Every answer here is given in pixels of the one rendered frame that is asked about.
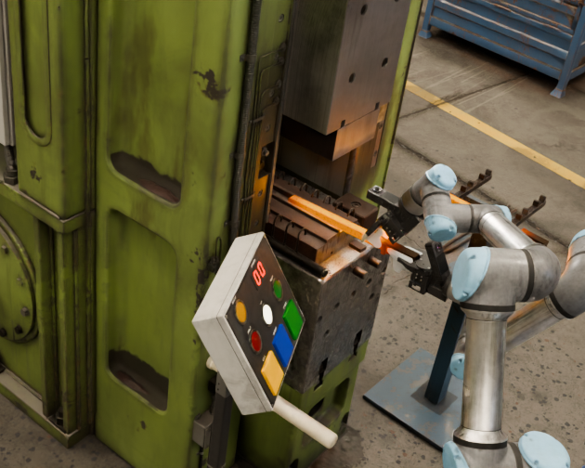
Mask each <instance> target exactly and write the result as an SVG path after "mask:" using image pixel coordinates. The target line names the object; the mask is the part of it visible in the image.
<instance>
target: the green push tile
mask: <svg viewBox="0 0 585 468"><path fill-rule="evenodd" d="M282 318H283V320H284V322H285V324H286V326H287V328H288V330H289V332H290V334H291V336H292V338H293V340H294V341H295V340H296V339H297V336H298V334H299V331H300V329H301V326H302V324H303V321H302V319H301V317H300V315H299V313H298V311H297V308H296V306H295V304H294V302H293V299H290V300H289V302H288V304H287V306H286V309H285V312H284V314H283V317H282Z"/></svg>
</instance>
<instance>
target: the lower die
mask: <svg viewBox="0 0 585 468"><path fill-rule="evenodd" d="M288 183H289V182H287V181H285V180H283V179H281V178H280V177H279V179H277V176H276V175H274V182H273V185H274V186H276V187H278V188H280V189H282V190H284V191H286V192H288V193H290V194H292V195H296V196H298V197H300V198H302V199H304V200H306V201H309V202H312V203H314V204H316V205H317V206H319V207H321V208H323V209H325V210H327V211H329V212H331V213H334V214H336V215H339V216H341V217H342V218H344V219H346V220H348V221H350V222H352V223H354V224H356V223H357V222H358V220H357V219H356V218H355V217H353V216H351V215H350V216H347V213H345V212H343V211H341V210H339V209H337V210H334V209H335V207H334V206H332V205H330V204H328V203H326V202H325V203H323V200H321V199H319V198H317V197H315V196H313V198H312V197H311V194H309V193H308V192H306V191H304V190H302V191H300V190H299V188H298V187H296V186H295V185H293V184H290V185H288ZM277 215H282V221H281V222H280V216H279V217H278V218H277V220H276V224H275V230H274V238H275V240H277V241H280V242H281V243H283V241H284V234H285V228H286V226H287V224H288V223H289V222H290V221H293V222H294V227H292V226H293V223H291V224H290V225H289V226H288V230H287V237H286V246H288V247H290V248H291V249H293V250H295V248H296V242H297V236H298V233H299V231H300V230H301V229H302V228H306V235H304V234H305V231H304V230H303V231H302V232H301V234H300V239H299V244H298V252H299V254H302V255H304V256H305V257H307V258H308V259H310V260H312V261H314V262H316V263H318V264H320V263H321V262H323V261H324V260H326V259H327V258H328V257H330V256H331V255H333V254H335V253H336V252H338V251H339V250H340V249H342V248H343V247H345V246H346V245H347V244H348V243H349V242H351V241H353V240H354V236H352V235H350V234H348V233H346V232H344V231H342V232H340V229H339V228H338V227H335V226H333V225H332V224H330V223H328V222H326V221H324V220H322V219H321V218H319V217H317V216H315V215H313V214H311V213H309V212H308V211H306V210H304V209H302V208H301V207H299V206H297V205H295V204H293V203H291V202H290V201H287V200H285V199H283V198H281V196H279V195H277V194H275V193H273V192H272V196H271V203H270V214H269V218H268V222H267V223H266V226H265V233H266V234H267V235H268V236H271V234H272V228H273V221H274V219H275V217H276V216H277ZM331 252H332V254H331Z"/></svg>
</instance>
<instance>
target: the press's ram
mask: <svg viewBox="0 0 585 468"><path fill-rule="evenodd" d="M410 1H411V0H297V7H296V13H295V21H294V27H293V35H292V48H291V55H290V62H289V70H288V76H287V84H286V91H285V98H284V105H283V112H282V114H284V115H286V116H288V117H290V118H292V119H294V120H295V121H297V122H299V123H301V124H304V125H306V126H308V127H310V128H312V129H314V130H316V131H318V132H320V133H321V134H323V135H328V134H330V133H332V132H334V131H336V130H337V129H339V128H340V127H341V125H342V126H345V125H347V124H350V123H352V122H353V121H355V120H356V119H358V118H360V117H362V116H364V115H366V114H368V113H369V112H371V111H374V110H375V108H380V107H382V106H383V105H384V104H386V103H388V102H390V99H391V95H392V90H393V86H394V81H395V77H396V72H397V64H398V60H399V55H400V50H401V46H402V41H403V36H404V32H405V28H406V23H407V18H408V14H409V10H410Z"/></svg>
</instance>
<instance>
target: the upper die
mask: <svg viewBox="0 0 585 468"><path fill-rule="evenodd" d="M379 111H380V108H375V110H373V111H371V112H369V113H368V114H366V115H364V116H362V117H360V118H358V119H356V120H355V121H353V122H352V123H349V124H347V125H345V126H342V125H341V127H340V128H339V129H337V130H336V131H334V132H332V133H330V134H328V135H323V134H321V133H320V132H318V131H316V130H314V129H312V128H310V127H308V126H306V125H304V124H302V123H299V122H297V121H295V120H294V119H292V118H290V117H288V116H286V115H284V114H282V119H281V126H280V133H279V134H280V135H281V136H283V137H286V138H288V139H290V140H291V141H293V142H295V143H297V144H299V145H301V146H303V147H305V148H307V149H309V150H312V151H314V152H316V153H317V154H318V155H320V156H322V157H324V158H326V159H328V160H330V161H334V160H336V159H337V158H339V157H341V156H343V155H345V154H346V153H347V152H349V151H351V150H353V149H355V148H357V147H358V146H360V145H362V144H364V143H365V142H367V141H369V140H371V139H373V138H374V135H375V130H376V125H377V121H378V116H379Z"/></svg>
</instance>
